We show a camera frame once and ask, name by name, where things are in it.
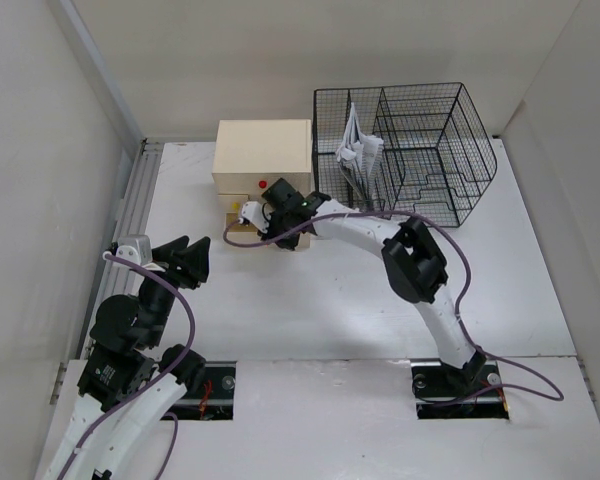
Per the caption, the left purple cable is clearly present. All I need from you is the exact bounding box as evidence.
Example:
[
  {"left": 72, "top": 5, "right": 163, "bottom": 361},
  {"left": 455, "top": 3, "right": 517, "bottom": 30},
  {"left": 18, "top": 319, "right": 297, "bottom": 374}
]
[{"left": 54, "top": 252, "right": 199, "bottom": 480}]

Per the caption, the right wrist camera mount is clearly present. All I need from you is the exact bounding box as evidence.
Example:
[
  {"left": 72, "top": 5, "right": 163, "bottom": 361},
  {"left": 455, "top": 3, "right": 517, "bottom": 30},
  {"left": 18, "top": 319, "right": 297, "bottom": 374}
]
[{"left": 239, "top": 201, "right": 269, "bottom": 233}]

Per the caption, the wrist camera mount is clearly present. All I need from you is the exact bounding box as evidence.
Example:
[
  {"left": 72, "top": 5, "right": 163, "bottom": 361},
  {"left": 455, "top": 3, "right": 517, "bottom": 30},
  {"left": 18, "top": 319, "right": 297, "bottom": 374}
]
[
  {"left": 102, "top": 234, "right": 153, "bottom": 268},
  {"left": 239, "top": 201, "right": 269, "bottom": 233}
]

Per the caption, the cream drawer cabinet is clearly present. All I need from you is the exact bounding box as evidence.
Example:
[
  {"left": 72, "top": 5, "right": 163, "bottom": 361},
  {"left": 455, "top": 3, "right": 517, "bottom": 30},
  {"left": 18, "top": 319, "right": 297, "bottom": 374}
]
[{"left": 212, "top": 119, "right": 313, "bottom": 243}]

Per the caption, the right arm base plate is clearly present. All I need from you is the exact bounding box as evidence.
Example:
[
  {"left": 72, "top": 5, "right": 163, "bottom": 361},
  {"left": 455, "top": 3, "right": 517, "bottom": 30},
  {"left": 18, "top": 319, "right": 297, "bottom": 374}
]
[{"left": 411, "top": 360, "right": 509, "bottom": 420}]

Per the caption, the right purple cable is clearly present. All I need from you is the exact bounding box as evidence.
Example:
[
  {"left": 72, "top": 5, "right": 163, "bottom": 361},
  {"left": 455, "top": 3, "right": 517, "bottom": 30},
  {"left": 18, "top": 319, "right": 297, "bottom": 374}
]
[{"left": 222, "top": 212, "right": 566, "bottom": 402}]

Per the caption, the aluminium rail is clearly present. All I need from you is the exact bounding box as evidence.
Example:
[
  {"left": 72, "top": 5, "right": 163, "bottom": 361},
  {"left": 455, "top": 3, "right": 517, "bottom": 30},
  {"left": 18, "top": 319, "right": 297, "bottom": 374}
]
[{"left": 75, "top": 139, "right": 164, "bottom": 359}]

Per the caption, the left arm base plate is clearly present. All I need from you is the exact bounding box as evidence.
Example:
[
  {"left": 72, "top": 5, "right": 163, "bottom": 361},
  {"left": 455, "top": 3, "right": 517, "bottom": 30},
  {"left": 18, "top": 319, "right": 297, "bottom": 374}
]
[{"left": 170, "top": 362, "right": 237, "bottom": 421}]

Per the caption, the purple cable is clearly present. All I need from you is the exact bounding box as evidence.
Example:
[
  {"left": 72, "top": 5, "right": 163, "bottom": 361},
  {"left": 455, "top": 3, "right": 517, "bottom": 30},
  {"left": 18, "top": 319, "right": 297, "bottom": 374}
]
[
  {"left": 54, "top": 252, "right": 199, "bottom": 480},
  {"left": 222, "top": 212, "right": 566, "bottom": 402}
]

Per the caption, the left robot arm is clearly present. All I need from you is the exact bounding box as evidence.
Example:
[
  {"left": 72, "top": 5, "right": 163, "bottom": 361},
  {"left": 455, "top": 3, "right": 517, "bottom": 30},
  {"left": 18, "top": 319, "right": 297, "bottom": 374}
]
[{"left": 44, "top": 235, "right": 212, "bottom": 479}]

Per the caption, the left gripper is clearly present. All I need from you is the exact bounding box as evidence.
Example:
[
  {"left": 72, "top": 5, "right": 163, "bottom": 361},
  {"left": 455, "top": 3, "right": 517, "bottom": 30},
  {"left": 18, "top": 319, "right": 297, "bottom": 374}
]
[{"left": 138, "top": 234, "right": 209, "bottom": 346}]

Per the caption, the black wire mesh organizer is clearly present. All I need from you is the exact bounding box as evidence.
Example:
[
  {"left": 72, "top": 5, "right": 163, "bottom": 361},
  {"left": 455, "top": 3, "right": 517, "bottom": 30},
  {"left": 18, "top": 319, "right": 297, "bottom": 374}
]
[{"left": 312, "top": 82, "right": 497, "bottom": 228}]

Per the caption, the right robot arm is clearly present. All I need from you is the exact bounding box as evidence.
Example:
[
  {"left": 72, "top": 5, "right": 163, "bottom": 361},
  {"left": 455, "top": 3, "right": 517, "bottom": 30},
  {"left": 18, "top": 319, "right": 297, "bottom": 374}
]
[{"left": 260, "top": 179, "right": 486, "bottom": 394}]

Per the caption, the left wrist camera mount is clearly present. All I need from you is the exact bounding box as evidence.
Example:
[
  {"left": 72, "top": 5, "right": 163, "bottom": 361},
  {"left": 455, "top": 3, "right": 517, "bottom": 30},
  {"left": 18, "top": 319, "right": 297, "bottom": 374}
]
[{"left": 102, "top": 234, "right": 153, "bottom": 268}]

